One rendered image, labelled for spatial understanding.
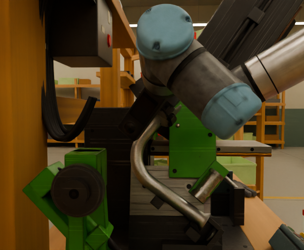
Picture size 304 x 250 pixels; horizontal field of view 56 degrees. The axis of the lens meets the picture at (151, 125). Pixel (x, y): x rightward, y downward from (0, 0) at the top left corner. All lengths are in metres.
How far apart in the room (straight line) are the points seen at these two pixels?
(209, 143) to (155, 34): 0.40
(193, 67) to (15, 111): 0.31
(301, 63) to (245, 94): 0.14
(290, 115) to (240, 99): 10.12
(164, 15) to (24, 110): 0.31
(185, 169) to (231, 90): 0.37
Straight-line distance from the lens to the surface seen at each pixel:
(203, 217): 0.67
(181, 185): 0.72
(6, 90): 0.54
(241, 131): 3.32
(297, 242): 0.73
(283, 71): 0.49
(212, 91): 0.37
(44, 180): 0.47
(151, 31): 0.38
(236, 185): 0.89
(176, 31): 0.38
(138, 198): 0.73
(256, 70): 0.49
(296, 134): 10.59
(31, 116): 0.59
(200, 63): 0.38
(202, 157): 0.71
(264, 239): 0.85
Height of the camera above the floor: 1.23
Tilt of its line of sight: 3 degrees down
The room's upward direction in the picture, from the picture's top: straight up
